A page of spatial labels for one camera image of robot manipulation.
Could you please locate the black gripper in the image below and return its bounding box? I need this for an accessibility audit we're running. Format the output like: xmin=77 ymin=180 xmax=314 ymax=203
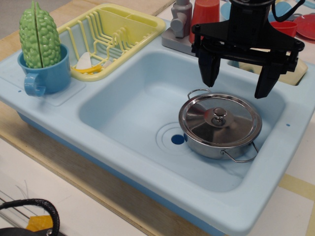
xmin=192 ymin=21 xmax=305 ymax=99

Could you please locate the steel pot lid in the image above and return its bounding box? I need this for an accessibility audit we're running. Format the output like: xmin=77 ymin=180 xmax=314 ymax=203
xmin=179 ymin=92 xmax=262 ymax=148

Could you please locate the steel pot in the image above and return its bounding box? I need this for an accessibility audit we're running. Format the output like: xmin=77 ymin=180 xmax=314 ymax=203
xmin=184 ymin=88 xmax=259 ymax=163

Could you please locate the cream plastic detergent bottle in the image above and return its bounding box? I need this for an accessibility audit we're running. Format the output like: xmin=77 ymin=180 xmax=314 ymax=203
xmin=239 ymin=59 xmax=308 ymax=86

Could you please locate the blue plastic plate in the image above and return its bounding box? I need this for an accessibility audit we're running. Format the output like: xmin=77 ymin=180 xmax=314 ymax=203
xmin=220 ymin=2 xmax=231 ymax=20

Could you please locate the red plastic cup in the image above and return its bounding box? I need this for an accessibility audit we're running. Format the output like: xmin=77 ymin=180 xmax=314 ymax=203
xmin=270 ymin=21 xmax=297 ymax=37

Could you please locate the red plastic tumbler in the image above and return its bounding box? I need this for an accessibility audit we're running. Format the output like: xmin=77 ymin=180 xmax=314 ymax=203
xmin=189 ymin=0 xmax=220 ymax=44

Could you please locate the grey toy faucet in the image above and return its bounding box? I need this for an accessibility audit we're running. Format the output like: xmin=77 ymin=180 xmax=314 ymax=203
xmin=161 ymin=0 xmax=194 ymax=56

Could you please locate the red plastic plate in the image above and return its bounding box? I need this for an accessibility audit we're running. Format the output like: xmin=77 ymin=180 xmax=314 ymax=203
xmin=293 ymin=14 xmax=315 ymax=40

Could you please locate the yellow plastic utensil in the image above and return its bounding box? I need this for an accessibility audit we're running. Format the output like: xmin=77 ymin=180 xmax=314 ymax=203
xmin=73 ymin=65 xmax=103 ymax=74

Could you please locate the yellow dish drying rack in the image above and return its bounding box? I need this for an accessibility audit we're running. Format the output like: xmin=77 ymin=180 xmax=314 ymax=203
xmin=58 ymin=3 xmax=166 ymax=82

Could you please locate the blue plastic mug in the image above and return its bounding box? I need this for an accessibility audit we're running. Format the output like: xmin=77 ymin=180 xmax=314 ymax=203
xmin=18 ymin=44 xmax=71 ymax=97

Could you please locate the green bitter melon toy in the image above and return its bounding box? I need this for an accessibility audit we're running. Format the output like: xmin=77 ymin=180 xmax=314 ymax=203
xmin=19 ymin=1 xmax=61 ymax=69

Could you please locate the yellow tape piece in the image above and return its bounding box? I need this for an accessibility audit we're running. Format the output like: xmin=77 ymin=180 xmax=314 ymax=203
xmin=26 ymin=215 xmax=53 ymax=232

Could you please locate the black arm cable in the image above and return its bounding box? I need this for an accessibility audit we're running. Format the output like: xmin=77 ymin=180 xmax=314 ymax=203
xmin=270 ymin=0 xmax=306 ymax=23

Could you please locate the black braided cable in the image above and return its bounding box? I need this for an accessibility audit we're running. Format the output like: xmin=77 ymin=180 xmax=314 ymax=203
xmin=0 ymin=198 xmax=61 ymax=236

